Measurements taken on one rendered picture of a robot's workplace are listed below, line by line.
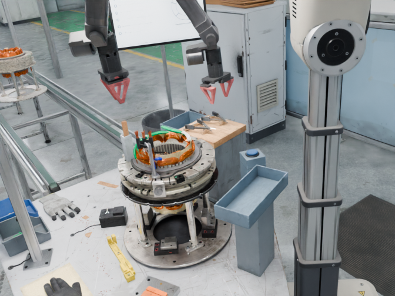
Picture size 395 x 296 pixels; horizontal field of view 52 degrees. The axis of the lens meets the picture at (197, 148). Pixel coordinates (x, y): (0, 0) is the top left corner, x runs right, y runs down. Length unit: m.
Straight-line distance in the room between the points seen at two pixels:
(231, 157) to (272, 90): 2.26
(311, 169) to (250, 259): 0.34
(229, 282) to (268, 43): 2.65
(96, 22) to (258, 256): 0.80
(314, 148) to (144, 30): 1.30
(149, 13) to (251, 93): 1.60
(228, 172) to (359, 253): 1.25
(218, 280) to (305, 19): 0.79
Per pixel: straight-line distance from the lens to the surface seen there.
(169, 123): 1.69
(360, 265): 2.52
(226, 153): 1.52
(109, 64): 1.20
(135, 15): 2.27
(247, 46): 3.47
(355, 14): 1.12
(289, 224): 2.77
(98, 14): 1.09
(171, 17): 2.28
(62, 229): 1.66
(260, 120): 3.77
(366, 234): 2.74
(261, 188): 1.24
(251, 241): 1.22
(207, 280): 1.30
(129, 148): 1.32
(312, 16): 1.10
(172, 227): 1.52
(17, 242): 1.60
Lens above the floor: 1.70
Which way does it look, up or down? 27 degrees down
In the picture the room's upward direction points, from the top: 6 degrees counter-clockwise
